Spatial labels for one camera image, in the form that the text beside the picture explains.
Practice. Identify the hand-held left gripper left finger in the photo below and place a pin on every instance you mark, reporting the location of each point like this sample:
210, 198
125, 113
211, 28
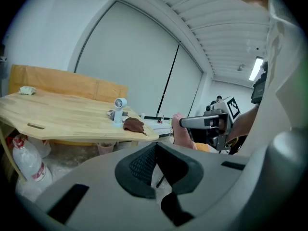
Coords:
137, 174

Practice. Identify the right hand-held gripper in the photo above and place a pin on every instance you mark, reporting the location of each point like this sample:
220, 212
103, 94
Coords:
222, 129

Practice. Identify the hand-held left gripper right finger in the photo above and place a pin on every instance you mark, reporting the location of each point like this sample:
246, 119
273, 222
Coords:
183, 174

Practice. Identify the white handheld fan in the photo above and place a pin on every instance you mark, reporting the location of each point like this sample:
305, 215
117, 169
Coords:
118, 113

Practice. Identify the person's right forearm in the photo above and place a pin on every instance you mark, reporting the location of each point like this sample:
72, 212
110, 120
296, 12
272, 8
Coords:
244, 121

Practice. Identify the pink cloth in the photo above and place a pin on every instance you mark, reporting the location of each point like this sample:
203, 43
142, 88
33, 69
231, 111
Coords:
181, 133

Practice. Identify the orange cushion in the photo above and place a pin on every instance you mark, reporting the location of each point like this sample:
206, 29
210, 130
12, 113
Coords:
204, 147

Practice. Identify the white desk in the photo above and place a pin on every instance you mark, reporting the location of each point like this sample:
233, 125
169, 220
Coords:
158, 127

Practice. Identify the pink plastic cup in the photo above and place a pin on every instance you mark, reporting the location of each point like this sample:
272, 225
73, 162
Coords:
105, 148

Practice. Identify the black vertical pole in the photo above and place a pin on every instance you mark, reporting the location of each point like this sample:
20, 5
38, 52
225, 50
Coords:
168, 80

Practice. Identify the brown leather pouch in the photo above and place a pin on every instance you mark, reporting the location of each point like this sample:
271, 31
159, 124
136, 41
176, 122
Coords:
134, 125

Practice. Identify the round ceiling detector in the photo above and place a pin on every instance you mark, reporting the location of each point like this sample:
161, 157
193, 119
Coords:
240, 68

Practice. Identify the yellow basin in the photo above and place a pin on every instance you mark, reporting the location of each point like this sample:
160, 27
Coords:
72, 143

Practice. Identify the black chest-mounted box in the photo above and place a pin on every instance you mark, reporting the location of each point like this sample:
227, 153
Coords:
259, 88

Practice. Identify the long ceiling lamp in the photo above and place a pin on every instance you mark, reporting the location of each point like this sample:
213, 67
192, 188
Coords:
256, 68

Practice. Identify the white roller blind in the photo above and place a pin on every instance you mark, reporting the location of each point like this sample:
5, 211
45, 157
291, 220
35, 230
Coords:
134, 64

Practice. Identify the person's white shirt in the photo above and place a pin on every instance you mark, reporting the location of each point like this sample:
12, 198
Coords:
281, 80

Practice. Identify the clear plastic jug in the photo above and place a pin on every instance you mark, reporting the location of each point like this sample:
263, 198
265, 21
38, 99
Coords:
42, 145

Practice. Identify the plastic bottle with red label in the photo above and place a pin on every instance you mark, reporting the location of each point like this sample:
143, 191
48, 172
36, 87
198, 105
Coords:
30, 163

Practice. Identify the orange cardboard panel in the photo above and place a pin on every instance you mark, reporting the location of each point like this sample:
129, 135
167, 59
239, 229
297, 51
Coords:
60, 82

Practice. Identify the crumpled pale cloth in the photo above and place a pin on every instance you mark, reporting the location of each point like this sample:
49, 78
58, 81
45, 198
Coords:
27, 90

